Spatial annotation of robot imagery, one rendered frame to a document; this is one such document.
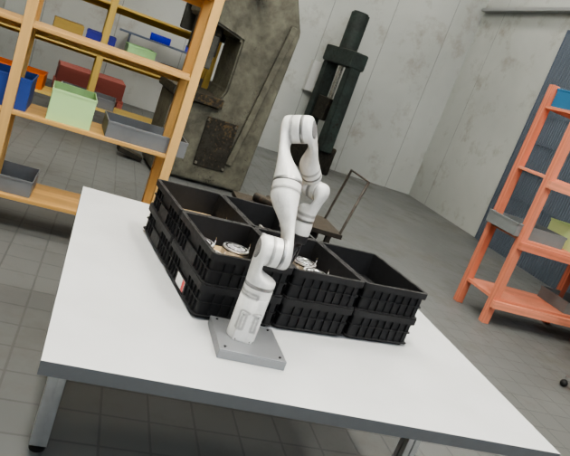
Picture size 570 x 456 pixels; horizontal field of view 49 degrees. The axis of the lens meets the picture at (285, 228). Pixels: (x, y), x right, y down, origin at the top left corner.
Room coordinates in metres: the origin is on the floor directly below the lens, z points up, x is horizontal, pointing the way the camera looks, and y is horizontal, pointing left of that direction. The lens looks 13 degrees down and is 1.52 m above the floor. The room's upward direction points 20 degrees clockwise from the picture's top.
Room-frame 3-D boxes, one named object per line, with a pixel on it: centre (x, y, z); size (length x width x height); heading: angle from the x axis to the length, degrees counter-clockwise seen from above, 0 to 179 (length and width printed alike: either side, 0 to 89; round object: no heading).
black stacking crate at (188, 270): (2.08, 0.15, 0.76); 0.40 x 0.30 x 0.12; 30
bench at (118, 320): (2.34, -0.06, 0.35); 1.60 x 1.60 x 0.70; 19
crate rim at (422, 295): (2.38, -0.37, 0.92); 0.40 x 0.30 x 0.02; 30
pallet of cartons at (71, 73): (10.37, 3.90, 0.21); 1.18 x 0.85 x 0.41; 109
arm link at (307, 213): (2.22, -0.06, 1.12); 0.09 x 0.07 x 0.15; 61
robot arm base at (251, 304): (1.78, 0.01, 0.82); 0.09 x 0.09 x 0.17; 12
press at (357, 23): (11.67, 0.05, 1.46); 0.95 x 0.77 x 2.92; 19
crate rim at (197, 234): (2.08, 0.15, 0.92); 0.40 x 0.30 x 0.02; 30
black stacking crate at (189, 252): (2.08, 0.15, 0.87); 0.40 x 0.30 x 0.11; 30
